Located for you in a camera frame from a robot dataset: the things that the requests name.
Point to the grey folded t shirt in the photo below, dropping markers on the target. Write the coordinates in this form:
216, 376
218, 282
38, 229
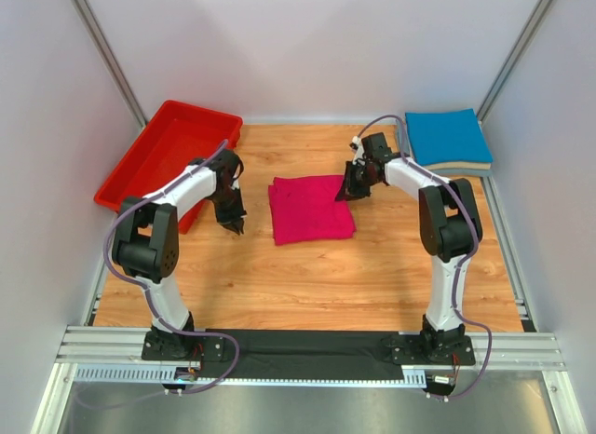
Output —
465, 172

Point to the frame post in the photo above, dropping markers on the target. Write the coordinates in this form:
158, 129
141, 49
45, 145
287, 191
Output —
97, 35
528, 32

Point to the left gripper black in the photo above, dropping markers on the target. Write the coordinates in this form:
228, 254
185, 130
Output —
231, 211

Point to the red plastic bin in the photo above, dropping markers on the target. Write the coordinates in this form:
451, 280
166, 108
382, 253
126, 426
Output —
177, 134

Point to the blue folded t shirt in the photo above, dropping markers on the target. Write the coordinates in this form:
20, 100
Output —
447, 136

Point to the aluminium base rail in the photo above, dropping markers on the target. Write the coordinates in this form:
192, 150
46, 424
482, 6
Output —
114, 355

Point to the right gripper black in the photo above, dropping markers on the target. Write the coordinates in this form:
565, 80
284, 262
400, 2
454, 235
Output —
356, 181

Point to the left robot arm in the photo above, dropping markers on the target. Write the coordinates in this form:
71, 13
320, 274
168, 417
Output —
144, 242

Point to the right frame post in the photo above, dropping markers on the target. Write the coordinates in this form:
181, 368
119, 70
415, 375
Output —
528, 32

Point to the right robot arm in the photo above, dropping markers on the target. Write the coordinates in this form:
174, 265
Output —
450, 232

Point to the beige folded t shirt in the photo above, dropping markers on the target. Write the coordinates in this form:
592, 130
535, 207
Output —
461, 166

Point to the left frame post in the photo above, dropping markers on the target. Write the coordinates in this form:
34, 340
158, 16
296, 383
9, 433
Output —
97, 35

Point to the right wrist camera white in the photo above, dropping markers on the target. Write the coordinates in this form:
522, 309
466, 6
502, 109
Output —
358, 150

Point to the magenta t shirt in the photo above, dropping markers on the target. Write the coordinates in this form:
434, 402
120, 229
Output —
305, 209

